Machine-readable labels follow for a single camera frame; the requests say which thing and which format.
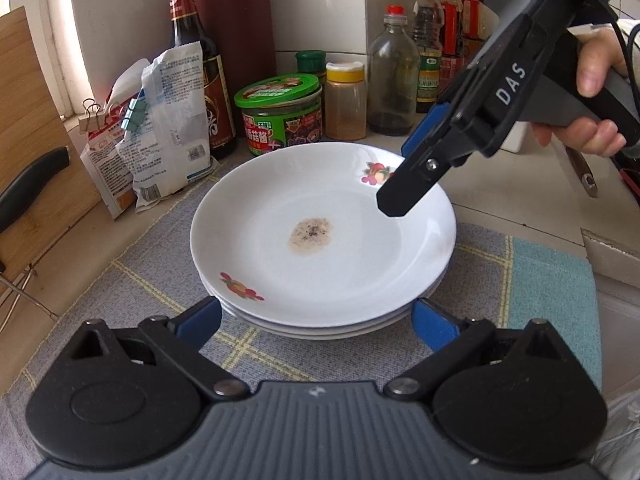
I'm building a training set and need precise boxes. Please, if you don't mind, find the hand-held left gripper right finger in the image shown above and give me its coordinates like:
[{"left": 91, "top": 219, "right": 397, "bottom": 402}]
[{"left": 384, "top": 298, "right": 568, "bottom": 401}]

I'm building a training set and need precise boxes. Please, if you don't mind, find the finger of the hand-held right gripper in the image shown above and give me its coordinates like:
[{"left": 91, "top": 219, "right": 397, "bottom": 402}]
[
  {"left": 401, "top": 100, "right": 456, "bottom": 158},
  {"left": 376, "top": 132, "right": 471, "bottom": 218}
]

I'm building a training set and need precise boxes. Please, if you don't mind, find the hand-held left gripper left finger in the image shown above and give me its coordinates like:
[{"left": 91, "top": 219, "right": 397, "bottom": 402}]
[{"left": 70, "top": 296, "right": 251, "bottom": 402}]

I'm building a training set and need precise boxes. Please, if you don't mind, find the white floral plate brown stain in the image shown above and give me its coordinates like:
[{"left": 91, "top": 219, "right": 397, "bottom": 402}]
[{"left": 190, "top": 141, "right": 458, "bottom": 326}]

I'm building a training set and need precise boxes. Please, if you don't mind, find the person's right forearm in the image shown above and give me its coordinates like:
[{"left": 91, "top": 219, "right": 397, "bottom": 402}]
[{"left": 612, "top": 17, "right": 640, "bottom": 78}]

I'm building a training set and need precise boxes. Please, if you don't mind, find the person's right hand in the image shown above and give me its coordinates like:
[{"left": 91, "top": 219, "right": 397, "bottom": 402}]
[{"left": 530, "top": 25, "right": 633, "bottom": 157}]

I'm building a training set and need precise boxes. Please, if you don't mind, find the clear glass bottle red cap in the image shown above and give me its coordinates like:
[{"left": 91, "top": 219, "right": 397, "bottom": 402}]
[{"left": 367, "top": 5, "right": 421, "bottom": 137}]

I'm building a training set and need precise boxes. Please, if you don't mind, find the oil bottle green label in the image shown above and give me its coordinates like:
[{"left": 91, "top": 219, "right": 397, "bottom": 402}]
[{"left": 410, "top": 0, "right": 446, "bottom": 113}]

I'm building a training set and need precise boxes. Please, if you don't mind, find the dark bottle red label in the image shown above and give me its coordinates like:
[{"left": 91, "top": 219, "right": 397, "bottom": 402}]
[{"left": 431, "top": 0, "right": 463, "bottom": 58}]

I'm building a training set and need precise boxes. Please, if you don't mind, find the yellow lid spice jar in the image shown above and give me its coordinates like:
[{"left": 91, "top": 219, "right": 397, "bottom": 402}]
[{"left": 325, "top": 60, "right": 368, "bottom": 141}]

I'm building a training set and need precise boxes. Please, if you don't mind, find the grey blue checked cloth mat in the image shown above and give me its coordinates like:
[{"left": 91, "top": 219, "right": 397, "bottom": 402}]
[{"left": 0, "top": 157, "right": 603, "bottom": 461}]

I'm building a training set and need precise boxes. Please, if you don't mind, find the white plastic box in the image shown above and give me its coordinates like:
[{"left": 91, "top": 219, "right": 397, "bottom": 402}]
[{"left": 500, "top": 122, "right": 532, "bottom": 154}]

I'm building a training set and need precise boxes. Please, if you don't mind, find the green cap spice jar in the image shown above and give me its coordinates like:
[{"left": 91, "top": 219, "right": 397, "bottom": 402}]
[{"left": 295, "top": 50, "right": 328, "bottom": 81}]

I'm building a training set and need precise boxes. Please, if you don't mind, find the green lid sauce jar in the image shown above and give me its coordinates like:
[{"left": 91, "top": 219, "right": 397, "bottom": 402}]
[{"left": 234, "top": 73, "right": 323, "bottom": 157}]

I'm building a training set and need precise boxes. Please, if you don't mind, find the metal spatula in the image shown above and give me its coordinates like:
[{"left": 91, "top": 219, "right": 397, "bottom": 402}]
[{"left": 562, "top": 145, "right": 601, "bottom": 198}]

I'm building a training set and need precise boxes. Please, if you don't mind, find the red white food bag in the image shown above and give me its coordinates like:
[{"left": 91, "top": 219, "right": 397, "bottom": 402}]
[{"left": 80, "top": 57, "right": 151, "bottom": 221}]

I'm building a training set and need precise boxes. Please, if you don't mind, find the dark red knife block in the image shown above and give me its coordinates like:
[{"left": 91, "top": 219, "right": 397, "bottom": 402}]
[{"left": 191, "top": 0, "right": 277, "bottom": 111}]

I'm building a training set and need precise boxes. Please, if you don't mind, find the white blue food bag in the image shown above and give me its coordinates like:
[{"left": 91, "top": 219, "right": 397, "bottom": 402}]
[{"left": 115, "top": 42, "right": 218, "bottom": 213}]

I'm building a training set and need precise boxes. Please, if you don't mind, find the teal binder clip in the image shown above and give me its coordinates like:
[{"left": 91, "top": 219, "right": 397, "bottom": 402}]
[{"left": 122, "top": 95, "right": 151, "bottom": 133}]

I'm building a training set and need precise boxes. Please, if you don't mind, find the light grey jacket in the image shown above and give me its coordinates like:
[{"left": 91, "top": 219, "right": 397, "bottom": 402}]
[{"left": 595, "top": 390, "right": 640, "bottom": 480}]

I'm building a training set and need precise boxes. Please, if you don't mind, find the dark soy sauce bottle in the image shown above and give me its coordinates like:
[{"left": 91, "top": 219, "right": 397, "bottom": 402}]
[{"left": 165, "top": 0, "right": 238, "bottom": 161}]

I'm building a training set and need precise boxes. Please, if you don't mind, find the bamboo cutting board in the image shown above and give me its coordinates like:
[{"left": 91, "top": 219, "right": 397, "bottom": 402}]
[{"left": 0, "top": 6, "right": 103, "bottom": 301}]

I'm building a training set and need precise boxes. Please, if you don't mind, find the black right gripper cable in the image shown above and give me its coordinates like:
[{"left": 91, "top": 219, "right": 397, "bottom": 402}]
[{"left": 570, "top": 22, "right": 640, "bottom": 81}]

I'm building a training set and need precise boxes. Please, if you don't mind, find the metal wire rack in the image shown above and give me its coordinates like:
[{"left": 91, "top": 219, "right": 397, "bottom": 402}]
[{"left": 0, "top": 255, "right": 61, "bottom": 322}]

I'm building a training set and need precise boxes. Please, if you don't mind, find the steel kitchen knife black handle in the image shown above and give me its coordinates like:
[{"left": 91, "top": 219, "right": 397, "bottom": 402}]
[{"left": 0, "top": 146, "right": 71, "bottom": 233}]

